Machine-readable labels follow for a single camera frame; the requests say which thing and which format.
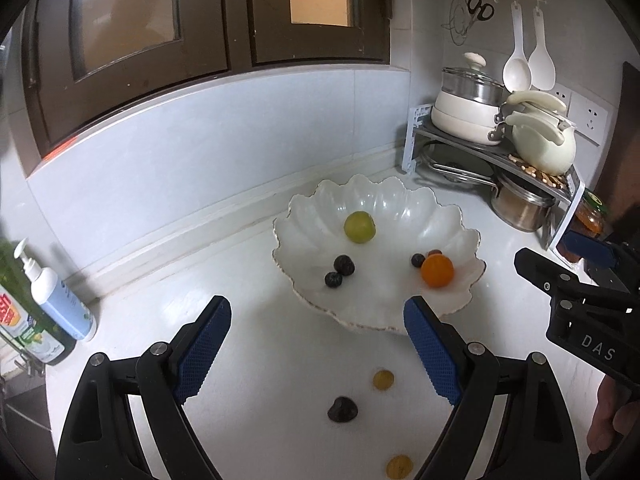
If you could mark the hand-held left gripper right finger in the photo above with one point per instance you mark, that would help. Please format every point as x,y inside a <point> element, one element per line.
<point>430,355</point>

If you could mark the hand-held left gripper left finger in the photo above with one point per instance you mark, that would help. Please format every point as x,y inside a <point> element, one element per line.
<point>205,350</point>

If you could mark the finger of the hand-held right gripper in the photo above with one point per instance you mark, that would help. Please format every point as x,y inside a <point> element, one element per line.
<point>590,247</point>
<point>537,270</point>

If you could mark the yellow grape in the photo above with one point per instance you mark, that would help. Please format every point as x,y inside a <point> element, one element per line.
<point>399,466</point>
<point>383,380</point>

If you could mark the white scalloped bowl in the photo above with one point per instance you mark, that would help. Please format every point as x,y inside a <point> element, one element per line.
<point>380,300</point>

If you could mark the small orange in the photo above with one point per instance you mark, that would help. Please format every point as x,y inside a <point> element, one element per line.
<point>437,271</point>

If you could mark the dark blueberry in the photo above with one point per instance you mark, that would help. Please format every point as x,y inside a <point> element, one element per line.
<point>344,265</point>
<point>333,280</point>
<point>417,260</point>

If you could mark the red date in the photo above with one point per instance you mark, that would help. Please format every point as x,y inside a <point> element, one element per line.
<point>434,252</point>

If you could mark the dark prune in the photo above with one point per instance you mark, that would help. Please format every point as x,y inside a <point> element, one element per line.
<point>342,409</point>

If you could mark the green plum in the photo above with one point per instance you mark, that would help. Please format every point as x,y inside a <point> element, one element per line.
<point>359,227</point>

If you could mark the person's right hand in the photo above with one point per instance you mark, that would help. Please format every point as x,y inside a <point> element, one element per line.
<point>607,410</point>

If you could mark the red sauce jar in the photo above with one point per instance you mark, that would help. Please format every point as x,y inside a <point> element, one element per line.
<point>565,255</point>

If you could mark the orange jar with green lid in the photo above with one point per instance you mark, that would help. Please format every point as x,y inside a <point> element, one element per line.
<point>590,220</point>

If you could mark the stainless steel pot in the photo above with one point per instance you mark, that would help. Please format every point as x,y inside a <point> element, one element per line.
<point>520,210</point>

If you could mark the brown beige wooden trivet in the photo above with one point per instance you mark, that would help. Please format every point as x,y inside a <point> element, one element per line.
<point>547,180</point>

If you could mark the dark brown board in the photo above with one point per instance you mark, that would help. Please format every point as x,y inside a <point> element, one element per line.
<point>625,160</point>

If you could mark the cream tipped pot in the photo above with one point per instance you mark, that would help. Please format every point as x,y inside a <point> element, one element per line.
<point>540,152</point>

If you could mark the grey corner shelf rack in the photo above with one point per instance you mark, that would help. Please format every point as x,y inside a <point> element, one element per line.
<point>500,152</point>

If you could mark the glass pot lid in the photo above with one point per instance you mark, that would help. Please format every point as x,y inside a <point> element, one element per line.
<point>450,160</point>

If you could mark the white pump soap bottle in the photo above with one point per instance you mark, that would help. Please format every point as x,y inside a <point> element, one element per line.
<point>60,305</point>

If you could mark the white frying pan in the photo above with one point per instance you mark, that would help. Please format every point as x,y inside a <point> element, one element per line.
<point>460,127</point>

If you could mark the green dish soap bottle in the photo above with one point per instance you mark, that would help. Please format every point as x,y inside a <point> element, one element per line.
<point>30,330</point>

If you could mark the white rice spoon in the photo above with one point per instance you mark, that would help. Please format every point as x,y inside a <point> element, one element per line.
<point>541,67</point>

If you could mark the white ladle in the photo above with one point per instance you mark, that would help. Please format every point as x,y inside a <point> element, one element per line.
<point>517,72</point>

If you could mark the dark brown window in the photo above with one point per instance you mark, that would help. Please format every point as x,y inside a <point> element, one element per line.
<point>235,10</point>

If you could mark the white wall socket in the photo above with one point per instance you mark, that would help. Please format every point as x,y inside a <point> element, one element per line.
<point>590,120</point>
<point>562,97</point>

